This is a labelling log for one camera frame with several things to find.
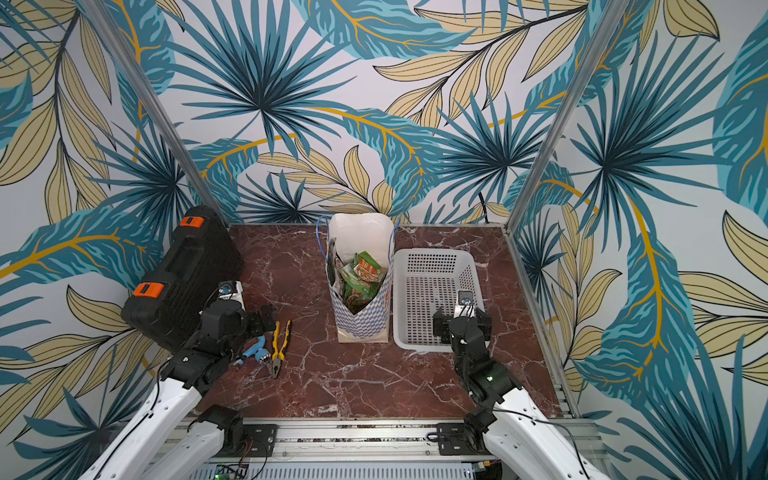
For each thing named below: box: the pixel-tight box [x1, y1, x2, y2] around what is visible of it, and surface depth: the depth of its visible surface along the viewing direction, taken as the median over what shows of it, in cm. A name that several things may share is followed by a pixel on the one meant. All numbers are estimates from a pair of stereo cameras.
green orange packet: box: [338, 270, 387, 315], surface depth 91 cm
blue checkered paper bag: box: [316, 213, 400, 343], surface depth 89 cm
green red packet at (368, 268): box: [354, 250, 386, 282], surface depth 102 cm
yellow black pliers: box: [272, 320, 291, 379], surface depth 87 cm
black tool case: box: [121, 205, 244, 351], surface depth 78 cm
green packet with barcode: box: [340, 263, 371, 300], surface depth 91 cm
